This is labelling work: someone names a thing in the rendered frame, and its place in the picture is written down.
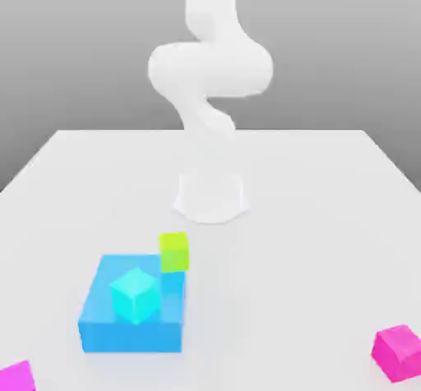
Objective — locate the small cyan cube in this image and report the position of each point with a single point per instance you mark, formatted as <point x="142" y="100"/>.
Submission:
<point x="135" y="295"/>

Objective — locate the small blue cube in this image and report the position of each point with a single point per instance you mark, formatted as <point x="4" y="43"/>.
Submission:
<point x="173" y="282"/>

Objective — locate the small magenta cube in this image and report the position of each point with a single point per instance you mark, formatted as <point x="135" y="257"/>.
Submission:
<point x="16" y="378"/>

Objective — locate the large blue box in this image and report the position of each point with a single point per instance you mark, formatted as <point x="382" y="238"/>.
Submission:
<point x="131" y="336"/>

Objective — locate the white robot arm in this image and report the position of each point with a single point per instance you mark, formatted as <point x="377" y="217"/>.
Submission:
<point x="210" y="69"/>

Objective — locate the small pink cube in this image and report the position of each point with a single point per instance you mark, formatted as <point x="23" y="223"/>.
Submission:
<point x="396" y="353"/>

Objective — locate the small lime green cube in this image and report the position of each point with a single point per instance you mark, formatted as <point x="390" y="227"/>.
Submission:
<point x="174" y="253"/>

